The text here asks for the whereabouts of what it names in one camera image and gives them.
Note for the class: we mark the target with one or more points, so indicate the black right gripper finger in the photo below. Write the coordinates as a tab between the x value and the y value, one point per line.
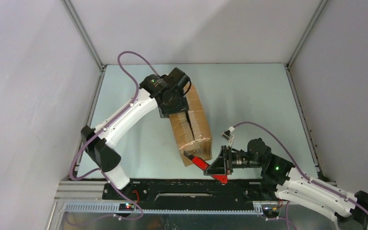
218	169
226	155

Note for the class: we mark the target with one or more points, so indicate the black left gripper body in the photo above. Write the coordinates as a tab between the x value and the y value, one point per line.
178	103

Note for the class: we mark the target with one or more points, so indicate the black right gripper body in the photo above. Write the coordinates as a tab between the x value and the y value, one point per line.
240	160

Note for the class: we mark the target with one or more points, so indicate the red black utility knife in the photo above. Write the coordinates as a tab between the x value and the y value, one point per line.
202	164

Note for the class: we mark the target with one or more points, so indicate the brown cardboard express box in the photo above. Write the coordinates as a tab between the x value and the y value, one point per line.
191	130

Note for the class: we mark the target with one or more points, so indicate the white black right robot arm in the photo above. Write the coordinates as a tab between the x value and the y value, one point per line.
281	179

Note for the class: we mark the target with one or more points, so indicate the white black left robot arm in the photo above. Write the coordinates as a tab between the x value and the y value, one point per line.
99	142

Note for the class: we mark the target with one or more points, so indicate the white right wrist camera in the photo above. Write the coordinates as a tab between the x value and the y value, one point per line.
227	134

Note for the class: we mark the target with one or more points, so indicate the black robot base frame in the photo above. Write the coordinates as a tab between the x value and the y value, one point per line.
143	197

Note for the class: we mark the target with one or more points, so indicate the aluminium left corner post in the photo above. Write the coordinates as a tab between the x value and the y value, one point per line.
76	20

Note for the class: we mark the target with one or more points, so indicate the aluminium corner post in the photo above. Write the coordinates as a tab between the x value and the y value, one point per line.
76	20
307	31

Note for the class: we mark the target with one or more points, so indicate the aluminium right corner post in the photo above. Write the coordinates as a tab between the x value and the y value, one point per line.
307	31

